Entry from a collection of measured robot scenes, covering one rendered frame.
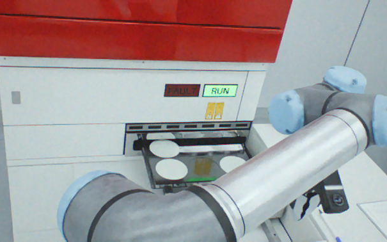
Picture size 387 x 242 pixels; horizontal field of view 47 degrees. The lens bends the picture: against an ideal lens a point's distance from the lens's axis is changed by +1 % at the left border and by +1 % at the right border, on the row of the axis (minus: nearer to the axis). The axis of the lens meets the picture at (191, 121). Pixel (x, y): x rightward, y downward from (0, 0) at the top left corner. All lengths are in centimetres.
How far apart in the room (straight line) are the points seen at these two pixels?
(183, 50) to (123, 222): 86
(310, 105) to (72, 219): 41
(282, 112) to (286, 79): 270
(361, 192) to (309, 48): 211
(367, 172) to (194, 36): 71
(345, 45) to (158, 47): 246
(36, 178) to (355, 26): 264
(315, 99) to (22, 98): 90
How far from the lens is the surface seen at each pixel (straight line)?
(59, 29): 123
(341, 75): 85
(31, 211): 166
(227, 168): 145
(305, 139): 61
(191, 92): 143
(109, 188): 57
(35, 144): 148
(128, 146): 149
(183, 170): 140
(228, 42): 133
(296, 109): 75
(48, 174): 155
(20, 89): 137
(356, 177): 150
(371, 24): 363
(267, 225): 137
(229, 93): 148
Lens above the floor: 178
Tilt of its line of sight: 32 degrees down
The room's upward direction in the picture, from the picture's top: 10 degrees clockwise
